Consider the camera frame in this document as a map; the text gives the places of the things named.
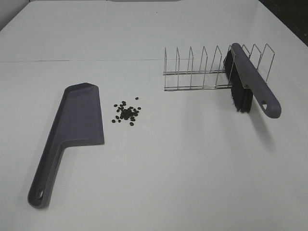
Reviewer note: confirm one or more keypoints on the pile of coffee beans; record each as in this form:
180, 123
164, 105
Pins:
126, 113

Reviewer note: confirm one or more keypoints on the grey plastic dustpan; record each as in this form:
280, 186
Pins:
78, 122

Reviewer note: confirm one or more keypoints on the grey brush black bristles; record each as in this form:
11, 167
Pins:
247, 83

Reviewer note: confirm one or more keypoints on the metal wire rack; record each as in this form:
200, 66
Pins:
205, 70

